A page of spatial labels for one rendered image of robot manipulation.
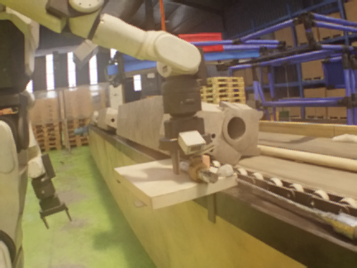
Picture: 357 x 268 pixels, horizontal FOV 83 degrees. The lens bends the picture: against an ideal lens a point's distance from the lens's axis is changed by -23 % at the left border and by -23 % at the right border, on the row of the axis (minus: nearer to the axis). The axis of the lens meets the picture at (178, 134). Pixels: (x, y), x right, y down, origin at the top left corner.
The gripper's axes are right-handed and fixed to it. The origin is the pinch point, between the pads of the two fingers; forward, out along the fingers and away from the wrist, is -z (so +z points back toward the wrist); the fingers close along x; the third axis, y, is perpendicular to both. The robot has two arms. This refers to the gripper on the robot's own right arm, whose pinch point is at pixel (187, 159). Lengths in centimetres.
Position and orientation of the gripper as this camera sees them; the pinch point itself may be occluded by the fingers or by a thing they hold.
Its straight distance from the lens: 60.2
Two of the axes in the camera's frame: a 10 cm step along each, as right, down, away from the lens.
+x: 9.2, -1.3, 3.7
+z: -0.9, -9.9, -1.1
